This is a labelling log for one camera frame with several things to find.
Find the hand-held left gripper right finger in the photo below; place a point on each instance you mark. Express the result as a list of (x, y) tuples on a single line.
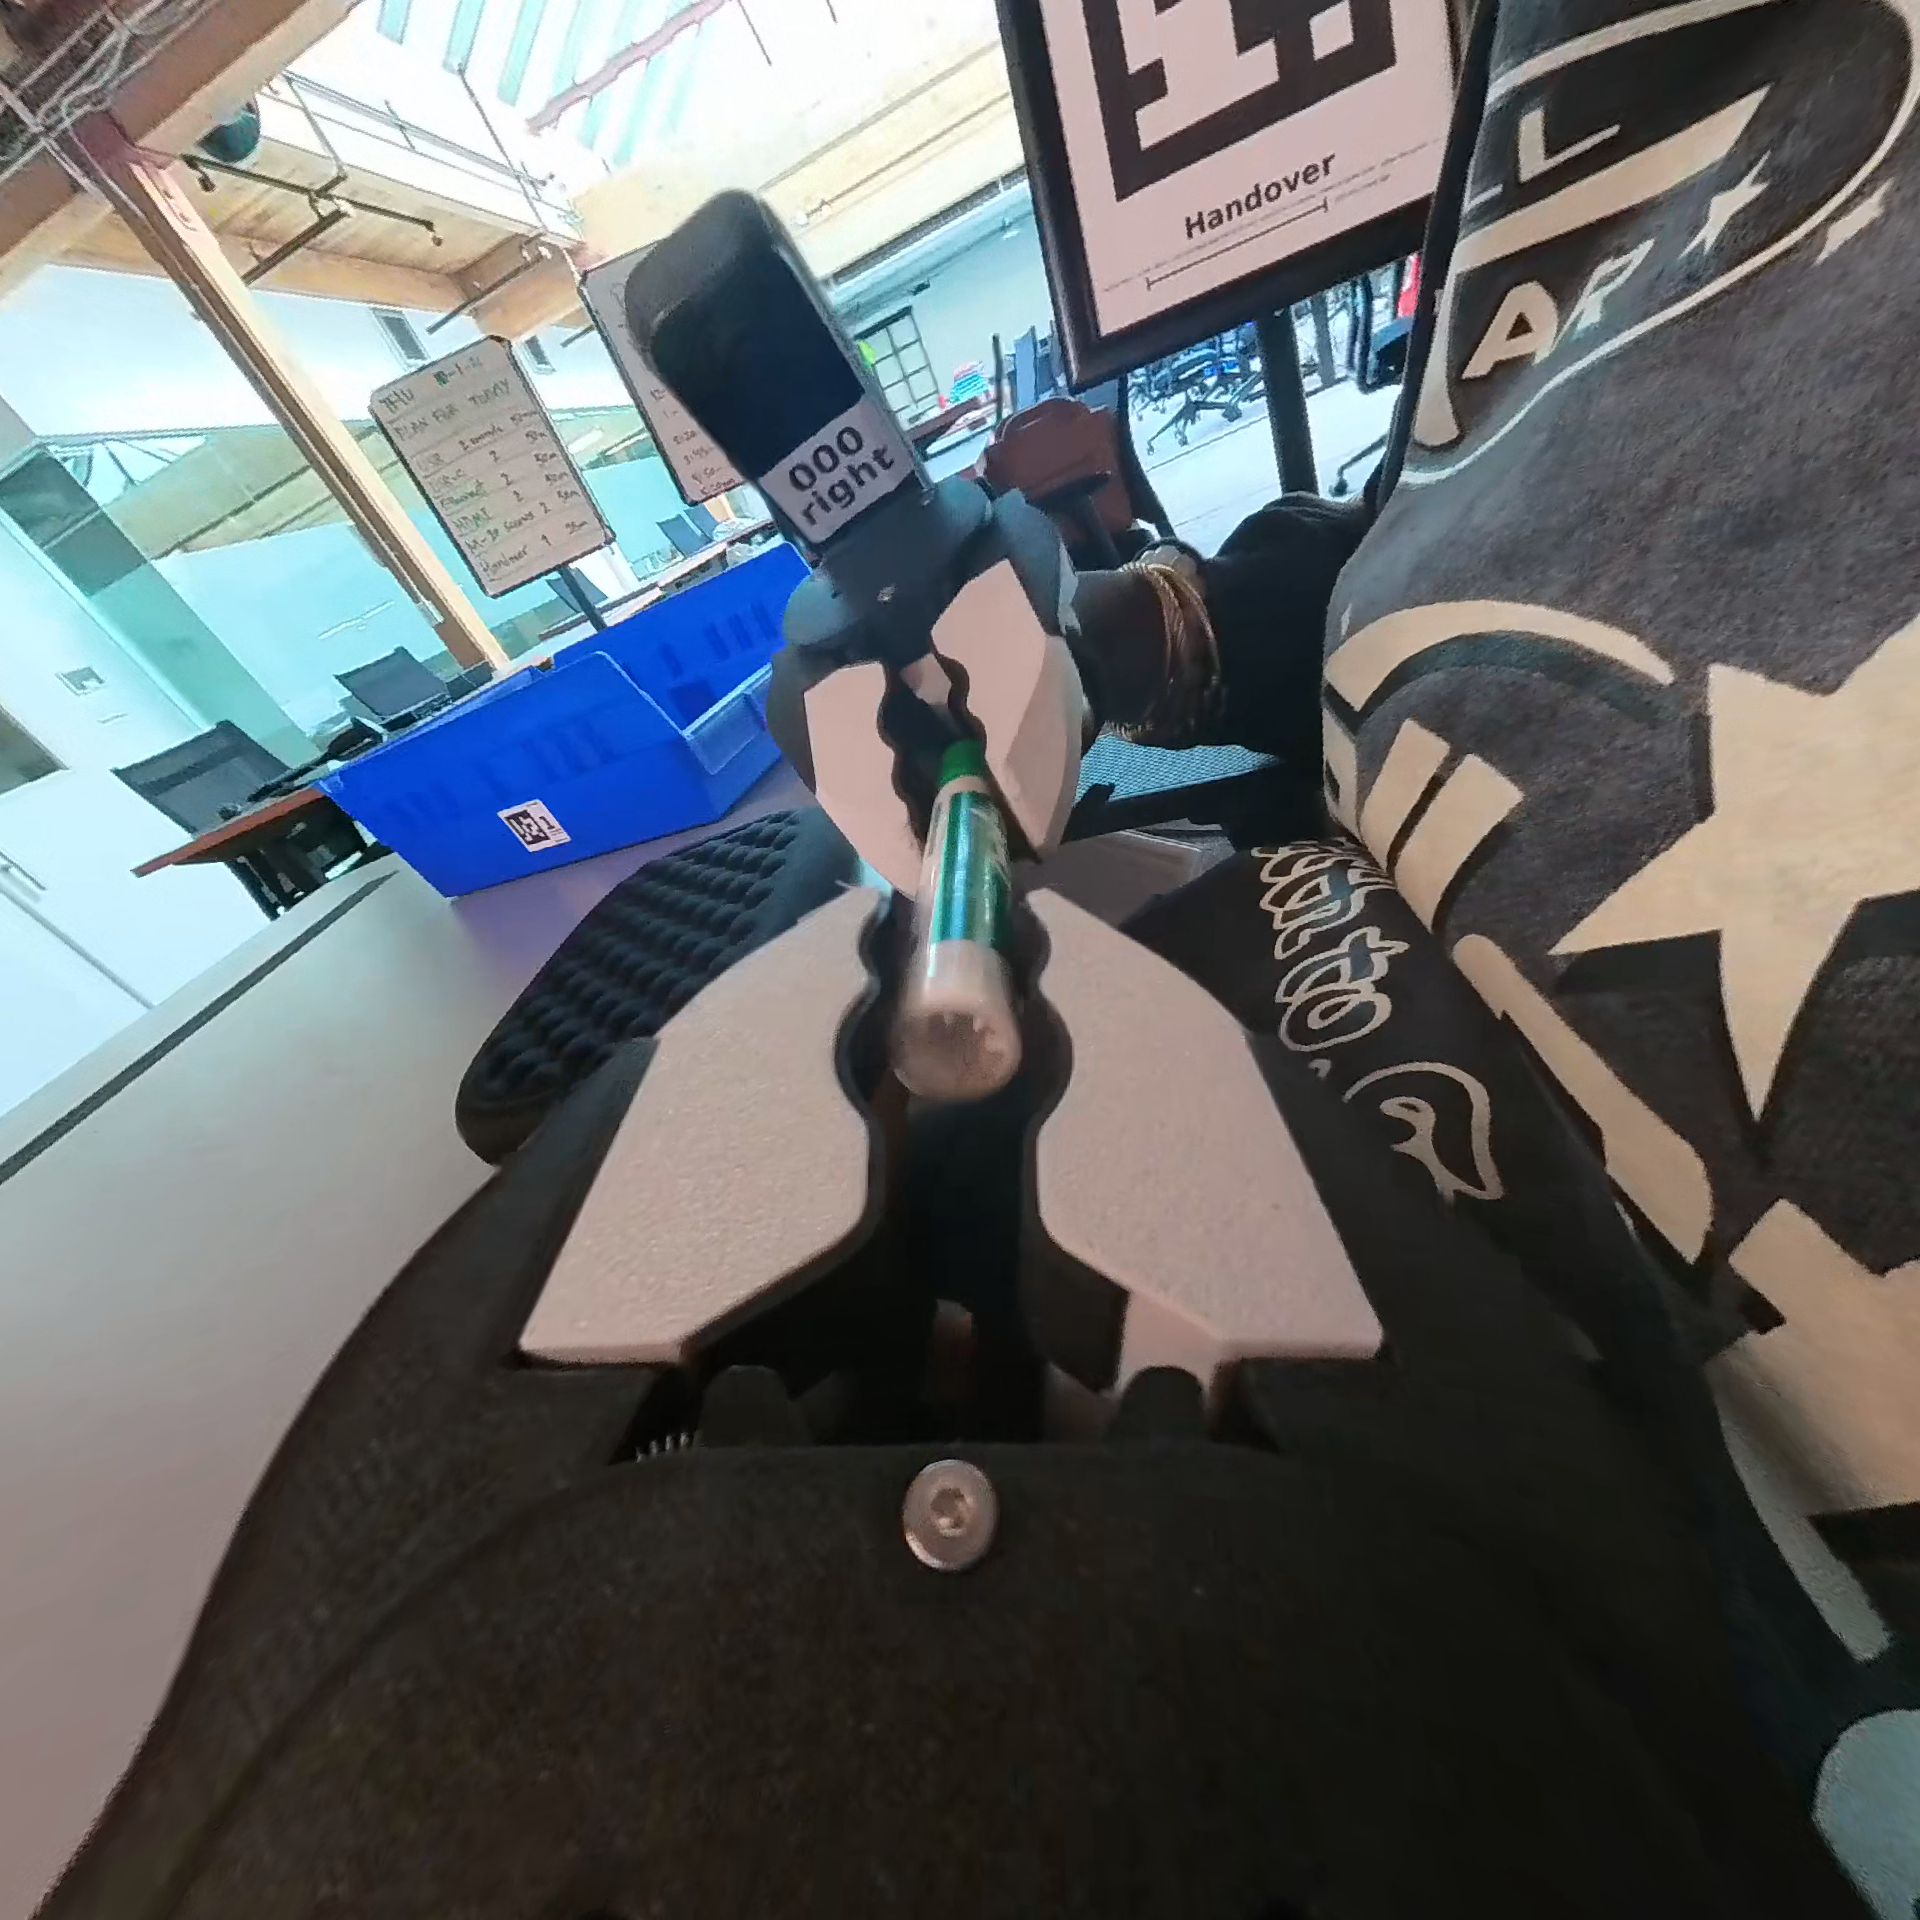
[(1200, 1186)]

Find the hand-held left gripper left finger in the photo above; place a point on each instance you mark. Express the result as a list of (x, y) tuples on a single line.
[(721, 1186)]

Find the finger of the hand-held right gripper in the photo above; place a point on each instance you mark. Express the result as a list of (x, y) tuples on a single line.
[(1020, 707), (871, 767)]

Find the green white marker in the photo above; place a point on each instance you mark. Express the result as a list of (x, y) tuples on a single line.
[(961, 930)]

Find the blue plastic bin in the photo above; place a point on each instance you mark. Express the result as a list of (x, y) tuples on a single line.
[(540, 780), (721, 630)]

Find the person's right forearm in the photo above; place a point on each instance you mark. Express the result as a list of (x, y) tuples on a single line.
[(1290, 617)]

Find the person's right hand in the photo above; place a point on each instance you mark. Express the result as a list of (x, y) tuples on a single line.
[(1105, 647)]

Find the written whiteboard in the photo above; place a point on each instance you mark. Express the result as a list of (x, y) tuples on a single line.
[(497, 467), (660, 390)]

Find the black dimpled pad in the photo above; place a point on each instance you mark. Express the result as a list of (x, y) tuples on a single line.
[(646, 960)]

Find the brown leather chair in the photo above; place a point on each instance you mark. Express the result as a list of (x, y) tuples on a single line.
[(1057, 467)]

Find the printed marker sign board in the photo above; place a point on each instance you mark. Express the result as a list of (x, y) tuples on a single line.
[(1246, 150)]

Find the black chair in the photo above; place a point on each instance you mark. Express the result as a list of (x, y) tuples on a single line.
[(241, 811)]

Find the wooden support post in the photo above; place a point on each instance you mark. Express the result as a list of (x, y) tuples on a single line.
[(287, 377)]

